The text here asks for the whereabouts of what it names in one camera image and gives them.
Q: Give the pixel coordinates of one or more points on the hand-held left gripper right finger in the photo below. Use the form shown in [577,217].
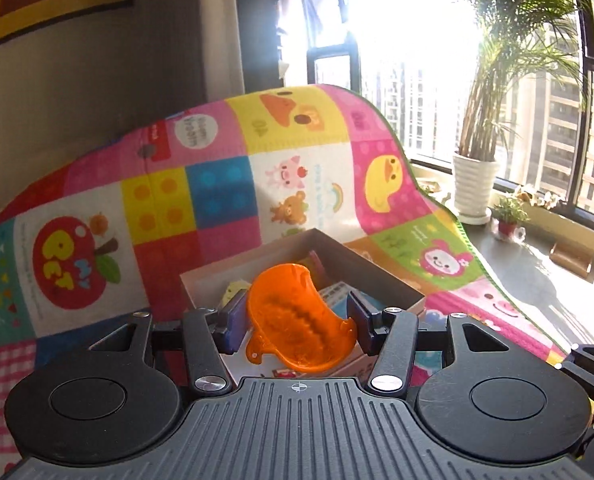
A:
[362,325]

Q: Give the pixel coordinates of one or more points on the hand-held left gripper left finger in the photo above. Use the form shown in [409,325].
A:
[234,325]

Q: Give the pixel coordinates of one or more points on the yellow block toy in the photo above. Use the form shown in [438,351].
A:
[237,292]

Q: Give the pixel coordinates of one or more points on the blue white wet cotton pack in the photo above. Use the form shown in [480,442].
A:
[334,297]

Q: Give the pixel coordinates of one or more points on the orange plastic capsule half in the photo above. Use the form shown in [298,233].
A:
[287,320]

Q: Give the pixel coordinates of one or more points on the pink cardboard box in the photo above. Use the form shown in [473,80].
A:
[367,270]

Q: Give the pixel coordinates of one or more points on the grey window sill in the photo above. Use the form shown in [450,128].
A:
[527,280]

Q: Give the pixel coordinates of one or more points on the brown wooden stand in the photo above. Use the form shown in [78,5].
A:
[572,257]

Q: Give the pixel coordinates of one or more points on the colourful cartoon play mat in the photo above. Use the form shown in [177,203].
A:
[217,195]

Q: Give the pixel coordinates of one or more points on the small plant red pot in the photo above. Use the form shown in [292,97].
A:
[508,227]

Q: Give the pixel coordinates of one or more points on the small flowering plant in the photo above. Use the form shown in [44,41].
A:
[537,197]

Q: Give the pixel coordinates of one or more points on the potted palm white pot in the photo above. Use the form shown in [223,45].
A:
[474,185]

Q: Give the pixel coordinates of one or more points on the black window frame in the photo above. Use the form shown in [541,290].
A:
[334,51]

